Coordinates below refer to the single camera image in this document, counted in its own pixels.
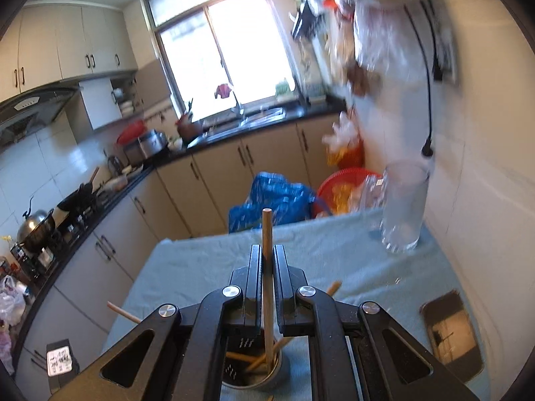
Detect wooden chopstick one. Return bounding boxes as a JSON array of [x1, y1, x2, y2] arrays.
[[245, 281, 342, 373]]

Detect wooden chopstick three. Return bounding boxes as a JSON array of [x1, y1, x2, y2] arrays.
[[262, 208, 274, 373]]

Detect wooden chopstick four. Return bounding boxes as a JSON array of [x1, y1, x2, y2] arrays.
[[226, 351, 258, 364]]

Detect wooden chopstick two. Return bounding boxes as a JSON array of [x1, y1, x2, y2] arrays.
[[107, 301, 141, 324]]

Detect kitchen window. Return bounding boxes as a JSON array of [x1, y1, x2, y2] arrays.
[[145, 0, 297, 121]]

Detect dark grey utensil holder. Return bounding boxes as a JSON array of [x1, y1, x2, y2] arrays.
[[222, 331, 289, 391]]

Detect grey-blue table cloth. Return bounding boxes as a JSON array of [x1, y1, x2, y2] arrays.
[[101, 206, 493, 401]]

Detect black smartphone brown case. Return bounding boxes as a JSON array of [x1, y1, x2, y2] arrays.
[[420, 290, 483, 383]]

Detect clear glass mug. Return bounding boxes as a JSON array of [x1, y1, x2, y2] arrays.
[[359, 160, 430, 254]]

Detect red plastic basin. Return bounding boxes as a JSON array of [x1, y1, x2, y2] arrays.
[[313, 167, 381, 217]]

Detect blue plastic bag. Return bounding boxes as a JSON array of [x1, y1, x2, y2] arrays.
[[228, 172, 333, 234]]

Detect steel kettle pot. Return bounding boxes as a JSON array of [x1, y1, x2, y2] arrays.
[[16, 197, 55, 254]]

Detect silver rice cooker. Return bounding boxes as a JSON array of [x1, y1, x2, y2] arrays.
[[123, 129, 168, 167]]

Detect sink faucet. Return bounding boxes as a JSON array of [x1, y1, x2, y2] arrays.
[[230, 88, 247, 126]]

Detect range hood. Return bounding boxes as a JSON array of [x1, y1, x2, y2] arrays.
[[1, 87, 78, 148]]

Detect white upper cabinets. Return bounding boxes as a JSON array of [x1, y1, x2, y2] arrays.
[[1, 4, 138, 102]]

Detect hanging plastic bags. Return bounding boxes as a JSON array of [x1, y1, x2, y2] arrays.
[[304, 0, 424, 97]]

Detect black power cable plug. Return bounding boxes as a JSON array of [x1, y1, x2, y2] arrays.
[[404, 0, 442, 158]]

